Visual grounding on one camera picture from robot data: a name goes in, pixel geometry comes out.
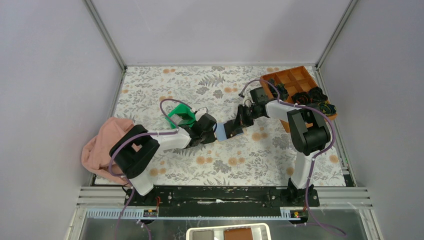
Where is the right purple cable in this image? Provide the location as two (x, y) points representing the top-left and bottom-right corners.
(239, 78), (349, 239)

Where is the pink cloth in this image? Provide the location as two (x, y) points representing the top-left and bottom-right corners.
(81, 117), (134, 186)

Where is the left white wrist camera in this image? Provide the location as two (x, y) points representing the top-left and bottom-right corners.
(194, 107), (209, 122)

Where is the orange compartment tray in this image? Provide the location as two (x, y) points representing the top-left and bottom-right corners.
(260, 66), (318, 133)

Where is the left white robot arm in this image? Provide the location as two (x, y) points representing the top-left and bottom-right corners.
(109, 113), (217, 206)

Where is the green plastic bin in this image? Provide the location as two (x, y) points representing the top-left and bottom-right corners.
(166, 103), (196, 129)

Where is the floral patterned table mat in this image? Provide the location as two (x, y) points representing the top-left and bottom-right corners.
(95, 65), (347, 187)

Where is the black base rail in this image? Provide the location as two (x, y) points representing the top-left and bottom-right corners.
(124, 185), (320, 218)

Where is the stack of cards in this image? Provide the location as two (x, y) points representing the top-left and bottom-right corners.
(170, 114), (187, 126)

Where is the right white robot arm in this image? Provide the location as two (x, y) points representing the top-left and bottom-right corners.
(233, 87), (334, 206)

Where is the white device with screen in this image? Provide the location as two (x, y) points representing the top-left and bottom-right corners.
(185, 223), (272, 240)

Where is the beige blue card holder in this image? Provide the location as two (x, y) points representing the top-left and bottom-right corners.
(215, 120), (244, 142)

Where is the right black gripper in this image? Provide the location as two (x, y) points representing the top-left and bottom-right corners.
(231, 104), (262, 131)

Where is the dark floral rolled sock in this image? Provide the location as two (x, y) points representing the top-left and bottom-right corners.
(308, 86), (328, 104)
(268, 78), (289, 101)
(291, 91), (312, 106)
(317, 101), (337, 116)

